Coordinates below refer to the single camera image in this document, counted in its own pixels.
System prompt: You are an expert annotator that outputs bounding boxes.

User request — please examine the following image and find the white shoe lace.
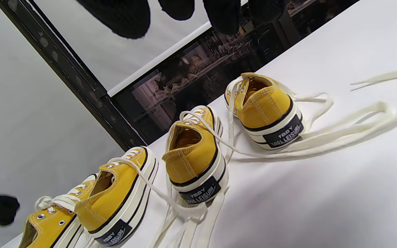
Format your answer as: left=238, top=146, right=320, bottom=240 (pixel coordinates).
left=179, top=102, right=397, bottom=159
left=106, top=149, right=230, bottom=248
left=225, top=65, right=397, bottom=162
left=34, top=184, right=89, bottom=213

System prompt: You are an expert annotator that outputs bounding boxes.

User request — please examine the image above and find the person's right hand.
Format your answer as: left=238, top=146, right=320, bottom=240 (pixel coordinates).
left=75, top=0, right=287, bottom=39

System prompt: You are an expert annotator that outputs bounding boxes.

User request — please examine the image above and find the white roller blind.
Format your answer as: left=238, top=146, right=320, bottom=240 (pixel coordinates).
left=33, top=0, right=250, bottom=97

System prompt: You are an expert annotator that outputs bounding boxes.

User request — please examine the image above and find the dark window frame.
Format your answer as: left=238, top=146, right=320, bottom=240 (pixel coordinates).
left=0, top=0, right=360, bottom=151

